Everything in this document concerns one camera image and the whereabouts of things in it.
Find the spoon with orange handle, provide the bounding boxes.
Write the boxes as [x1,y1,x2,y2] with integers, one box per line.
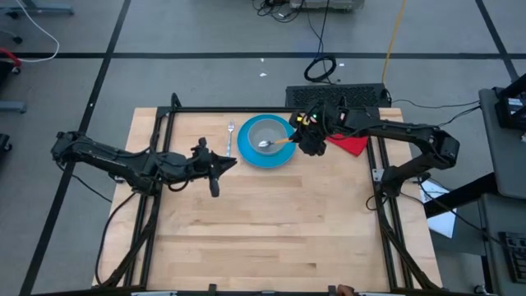
[257,138,295,149]

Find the black hanging cable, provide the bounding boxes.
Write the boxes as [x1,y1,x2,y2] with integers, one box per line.
[307,0,330,58]

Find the grey cabinet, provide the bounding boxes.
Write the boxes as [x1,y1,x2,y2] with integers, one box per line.
[478,86,526,201]

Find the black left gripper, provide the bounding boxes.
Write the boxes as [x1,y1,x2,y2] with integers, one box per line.
[190,137,238,199]

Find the fork with blue patterned handle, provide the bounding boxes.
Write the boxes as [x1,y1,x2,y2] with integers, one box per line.
[225,120,236,159]

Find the yellow hanging cable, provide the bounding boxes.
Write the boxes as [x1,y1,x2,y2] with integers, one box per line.
[381,0,408,87]

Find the red curved bar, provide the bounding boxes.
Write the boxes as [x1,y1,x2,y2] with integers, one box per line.
[0,47,23,76]

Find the black rack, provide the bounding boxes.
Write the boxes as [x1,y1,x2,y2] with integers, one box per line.
[494,72,526,133]

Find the red cloth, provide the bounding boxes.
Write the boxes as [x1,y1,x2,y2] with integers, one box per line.
[325,132,370,159]

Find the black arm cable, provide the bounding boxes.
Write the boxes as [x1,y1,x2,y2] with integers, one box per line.
[94,191,139,288]

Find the black perforated box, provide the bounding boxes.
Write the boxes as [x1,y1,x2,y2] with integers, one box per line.
[284,83,392,109]

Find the grey table base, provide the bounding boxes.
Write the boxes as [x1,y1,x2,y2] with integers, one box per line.
[5,0,76,20]

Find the black keyed panel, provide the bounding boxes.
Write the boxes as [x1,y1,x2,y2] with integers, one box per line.
[498,230,526,284]

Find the blue round plate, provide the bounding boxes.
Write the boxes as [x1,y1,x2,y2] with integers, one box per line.
[237,113,298,169]

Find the grey furniture foot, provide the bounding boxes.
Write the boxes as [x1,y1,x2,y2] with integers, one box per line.
[0,100,27,115]

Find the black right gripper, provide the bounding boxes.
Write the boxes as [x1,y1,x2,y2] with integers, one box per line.
[288,101,330,158]

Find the white cable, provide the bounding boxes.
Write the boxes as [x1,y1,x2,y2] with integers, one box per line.
[14,0,61,64]

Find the coiled black cable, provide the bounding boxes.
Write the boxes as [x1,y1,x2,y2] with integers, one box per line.
[302,55,338,85]

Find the black floor cable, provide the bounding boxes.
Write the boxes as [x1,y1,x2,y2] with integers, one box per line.
[435,105,482,128]
[389,98,482,110]

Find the white paper sheet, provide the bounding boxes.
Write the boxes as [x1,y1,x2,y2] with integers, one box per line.
[420,180,459,239]

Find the black beam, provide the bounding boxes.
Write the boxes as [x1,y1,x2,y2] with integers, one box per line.
[422,171,499,219]

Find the black object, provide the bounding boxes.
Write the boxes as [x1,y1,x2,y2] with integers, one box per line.
[0,132,13,166]

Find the tangled black cables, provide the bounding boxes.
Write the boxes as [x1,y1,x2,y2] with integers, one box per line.
[251,0,298,24]

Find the grey power box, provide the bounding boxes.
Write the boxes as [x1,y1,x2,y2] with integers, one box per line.
[288,0,365,12]

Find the grey bowl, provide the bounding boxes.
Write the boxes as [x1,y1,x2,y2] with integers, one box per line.
[247,118,288,157]

